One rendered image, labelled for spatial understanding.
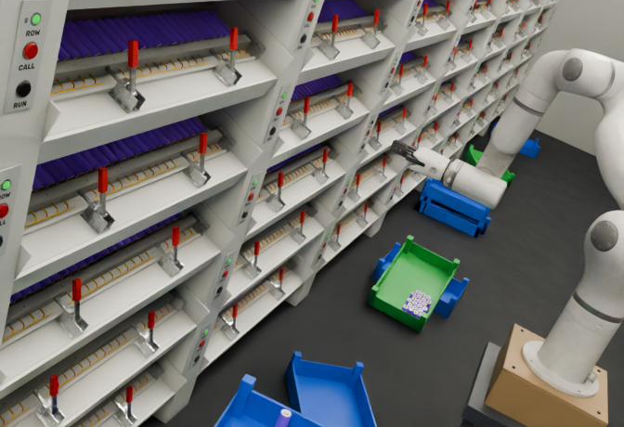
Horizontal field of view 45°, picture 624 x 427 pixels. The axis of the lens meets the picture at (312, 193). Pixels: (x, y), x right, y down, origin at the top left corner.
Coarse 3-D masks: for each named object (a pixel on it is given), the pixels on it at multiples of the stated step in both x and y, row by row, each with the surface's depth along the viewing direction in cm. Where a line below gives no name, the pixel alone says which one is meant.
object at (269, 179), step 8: (312, 152) 205; (320, 152) 208; (304, 160) 199; (312, 160) 203; (280, 168) 188; (288, 168) 190; (296, 168) 194; (272, 176) 183; (288, 176) 190; (296, 176) 193; (264, 184) 178
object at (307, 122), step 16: (320, 80) 195; (336, 80) 202; (352, 80) 208; (304, 96) 182; (320, 96) 187; (336, 96) 197; (352, 96) 207; (368, 96) 207; (288, 112) 170; (304, 112) 169; (320, 112) 185; (336, 112) 193; (352, 112) 194; (368, 112) 206; (288, 128) 169; (304, 128) 169; (320, 128) 180; (336, 128) 187; (288, 144) 164; (304, 144) 171; (272, 160) 157
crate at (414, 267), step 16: (400, 256) 268; (416, 256) 269; (432, 256) 265; (384, 272) 254; (400, 272) 262; (416, 272) 263; (432, 272) 264; (448, 272) 263; (384, 288) 256; (400, 288) 257; (416, 288) 258; (432, 288) 259; (384, 304) 247; (400, 304) 252; (432, 304) 254; (400, 320) 247; (416, 320) 243
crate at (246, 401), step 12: (240, 384) 122; (252, 384) 121; (240, 396) 123; (252, 396) 124; (264, 396) 123; (228, 408) 119; (240, 408) 123; (252, 408) 125; (264, 408) 124; (276, 408) 123; (288, 408) 123; (228, 420) 123; (240, 420) 124; (252, 420) 125; (264, 420) 125; (276, 420) 124; (300, 420) 123; (312, 420) 122
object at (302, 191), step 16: (320, 144) 217; (336, 144) 215; (320, 160) 211; (336, 160) 216; (352, 160) 214; (336, 176) 210; (288, 192) 187; (304, 192) 192; (320, 192) 206; (256, 208) 173; (288, 208) 182; (256, 224) 169; (272, 224) 181
